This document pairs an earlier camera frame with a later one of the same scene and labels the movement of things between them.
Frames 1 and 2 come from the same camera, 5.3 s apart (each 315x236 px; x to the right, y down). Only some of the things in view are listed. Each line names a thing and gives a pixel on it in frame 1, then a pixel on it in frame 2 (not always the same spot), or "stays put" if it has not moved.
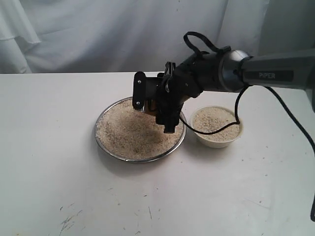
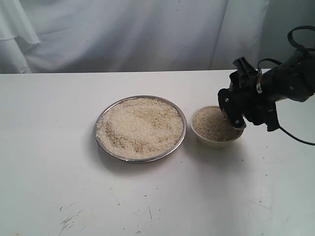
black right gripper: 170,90 to 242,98
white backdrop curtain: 133,36 stays put
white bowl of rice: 212,118 stays put
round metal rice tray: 131,135 stays put
